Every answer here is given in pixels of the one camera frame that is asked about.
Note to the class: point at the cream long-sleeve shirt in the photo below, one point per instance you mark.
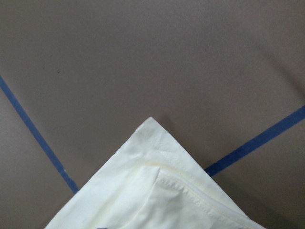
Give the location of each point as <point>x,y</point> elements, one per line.
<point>151,182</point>

